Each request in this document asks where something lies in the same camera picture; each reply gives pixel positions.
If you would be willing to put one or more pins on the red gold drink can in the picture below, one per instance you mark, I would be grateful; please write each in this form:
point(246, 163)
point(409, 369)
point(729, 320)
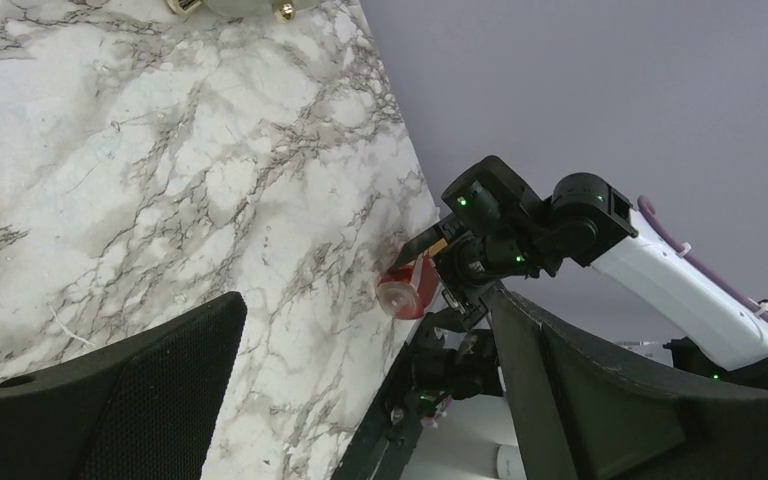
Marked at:
point(409, 291)

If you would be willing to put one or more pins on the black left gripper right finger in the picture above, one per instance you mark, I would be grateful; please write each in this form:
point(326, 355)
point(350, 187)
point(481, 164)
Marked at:
point(585, 408)

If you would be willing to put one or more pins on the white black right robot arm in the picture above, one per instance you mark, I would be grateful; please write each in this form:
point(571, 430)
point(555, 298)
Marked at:
point(499, 227)

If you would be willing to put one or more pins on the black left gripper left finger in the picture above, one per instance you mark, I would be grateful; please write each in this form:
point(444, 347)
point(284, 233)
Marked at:
point(144, 407)

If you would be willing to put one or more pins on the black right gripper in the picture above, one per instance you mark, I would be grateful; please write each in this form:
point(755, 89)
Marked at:
point(471, 267)

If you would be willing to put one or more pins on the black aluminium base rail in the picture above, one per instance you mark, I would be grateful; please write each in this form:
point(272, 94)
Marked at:
point(441, 363)

